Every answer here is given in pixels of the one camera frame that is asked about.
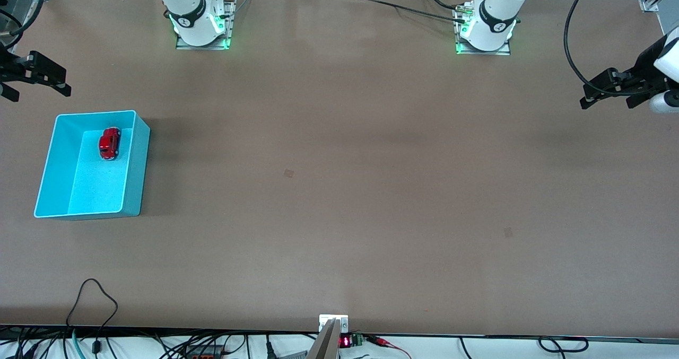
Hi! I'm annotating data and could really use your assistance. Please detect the black coiled cable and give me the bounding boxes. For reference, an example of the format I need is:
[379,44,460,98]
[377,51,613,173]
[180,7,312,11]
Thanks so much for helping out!
[538,336,589,354]

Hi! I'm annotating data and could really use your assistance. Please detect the red wires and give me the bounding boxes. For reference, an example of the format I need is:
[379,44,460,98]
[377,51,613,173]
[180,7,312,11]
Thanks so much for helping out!
[365,335,412,359]

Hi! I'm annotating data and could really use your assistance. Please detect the red beetle toy car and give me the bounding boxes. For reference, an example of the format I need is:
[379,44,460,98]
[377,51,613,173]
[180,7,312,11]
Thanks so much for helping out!
[99,127,121,161]

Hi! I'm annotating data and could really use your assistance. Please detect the blue plastic box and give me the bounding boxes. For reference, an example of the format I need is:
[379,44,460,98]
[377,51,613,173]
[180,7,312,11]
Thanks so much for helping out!
[34,110,151,221]

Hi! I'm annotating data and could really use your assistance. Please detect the silver camera mount bracket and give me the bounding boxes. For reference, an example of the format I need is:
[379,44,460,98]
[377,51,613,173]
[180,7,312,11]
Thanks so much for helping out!
[319,314,349,333]

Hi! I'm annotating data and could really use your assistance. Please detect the black table cable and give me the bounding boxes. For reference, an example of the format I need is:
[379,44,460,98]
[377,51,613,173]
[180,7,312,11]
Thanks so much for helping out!
[345,0,467,24]
[422,0,465,12]

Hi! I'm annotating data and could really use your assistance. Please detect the thin black looped cable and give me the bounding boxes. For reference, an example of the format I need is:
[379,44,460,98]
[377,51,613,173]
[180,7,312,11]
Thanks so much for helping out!
[66,278,118,355]

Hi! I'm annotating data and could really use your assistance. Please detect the grey camera pole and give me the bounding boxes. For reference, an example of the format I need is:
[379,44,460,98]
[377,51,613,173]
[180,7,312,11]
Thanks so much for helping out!
[307,318,340,359]

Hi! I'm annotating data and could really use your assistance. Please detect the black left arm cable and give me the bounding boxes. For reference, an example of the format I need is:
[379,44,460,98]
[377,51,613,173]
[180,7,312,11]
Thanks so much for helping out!
[563,0,646,97]

